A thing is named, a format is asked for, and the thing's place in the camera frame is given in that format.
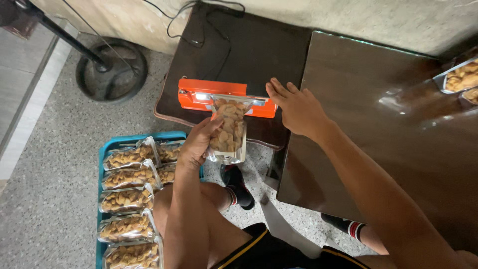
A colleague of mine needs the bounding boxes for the person's right hand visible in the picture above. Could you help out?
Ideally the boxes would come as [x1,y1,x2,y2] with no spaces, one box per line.
[265,78,331,137]

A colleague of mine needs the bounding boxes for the person's left hand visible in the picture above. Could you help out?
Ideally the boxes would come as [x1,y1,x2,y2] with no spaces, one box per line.
[176,117,225,171]

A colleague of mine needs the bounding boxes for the clear chip-filled snack bag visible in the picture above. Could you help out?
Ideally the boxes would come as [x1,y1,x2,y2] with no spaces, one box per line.
[205,93,267,165]

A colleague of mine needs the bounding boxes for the orange heat sealer machine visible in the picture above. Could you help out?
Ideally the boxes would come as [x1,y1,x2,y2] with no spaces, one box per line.
[178,77,278,119]

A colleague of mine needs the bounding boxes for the black striped left sock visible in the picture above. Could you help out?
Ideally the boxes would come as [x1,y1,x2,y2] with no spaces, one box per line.
[220,164,256,211]

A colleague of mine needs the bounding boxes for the black striped sock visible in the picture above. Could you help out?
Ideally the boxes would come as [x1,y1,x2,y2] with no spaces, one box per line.
[220,164,256,211]
[320,213,366,242]

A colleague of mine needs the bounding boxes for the glossy brown table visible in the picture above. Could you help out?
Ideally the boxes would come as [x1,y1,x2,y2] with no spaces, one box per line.
[276,31,478,255]

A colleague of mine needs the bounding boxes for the dark wooden side table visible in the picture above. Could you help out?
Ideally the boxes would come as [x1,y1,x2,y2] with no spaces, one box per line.
[154,2,313,151]

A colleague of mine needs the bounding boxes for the blue plastic crate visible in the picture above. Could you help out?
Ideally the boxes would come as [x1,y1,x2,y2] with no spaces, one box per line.
[95,131,205,269]

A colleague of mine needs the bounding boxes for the pile of sealed snack pouches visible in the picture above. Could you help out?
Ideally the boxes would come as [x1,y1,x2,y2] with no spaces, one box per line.
[98,136,184,269]

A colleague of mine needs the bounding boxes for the person's left leg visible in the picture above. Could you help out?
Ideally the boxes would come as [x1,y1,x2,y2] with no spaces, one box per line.
[153,182,258,269]

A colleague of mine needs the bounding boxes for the person's leg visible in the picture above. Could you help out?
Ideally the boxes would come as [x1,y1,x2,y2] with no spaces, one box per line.
[153,182,258,269]
[359,224,396,269]

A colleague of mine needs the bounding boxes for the black fan stand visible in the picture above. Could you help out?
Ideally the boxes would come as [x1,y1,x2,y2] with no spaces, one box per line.
[14,0,148,102]

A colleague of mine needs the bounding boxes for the grey table leg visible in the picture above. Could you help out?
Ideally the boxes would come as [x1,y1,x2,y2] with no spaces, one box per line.
[260,194,323,259]

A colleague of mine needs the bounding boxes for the black striped right sock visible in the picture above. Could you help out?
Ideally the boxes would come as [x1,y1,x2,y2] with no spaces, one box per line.
[320,213,366,242]

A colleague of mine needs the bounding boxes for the person's black shorts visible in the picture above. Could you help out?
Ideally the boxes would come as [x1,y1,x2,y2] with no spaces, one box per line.
[211,223,371,269]

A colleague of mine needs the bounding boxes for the person's right leg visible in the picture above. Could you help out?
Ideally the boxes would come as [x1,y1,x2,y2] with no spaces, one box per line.
[359,224,396,269]

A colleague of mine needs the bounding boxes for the open silver snack pouch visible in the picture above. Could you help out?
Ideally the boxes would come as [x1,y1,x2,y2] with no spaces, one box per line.
[459,87,478,106]
[432,56,478,95]

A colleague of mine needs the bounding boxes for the black power cable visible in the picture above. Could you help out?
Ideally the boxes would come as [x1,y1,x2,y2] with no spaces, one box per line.
[142,0,246,81]

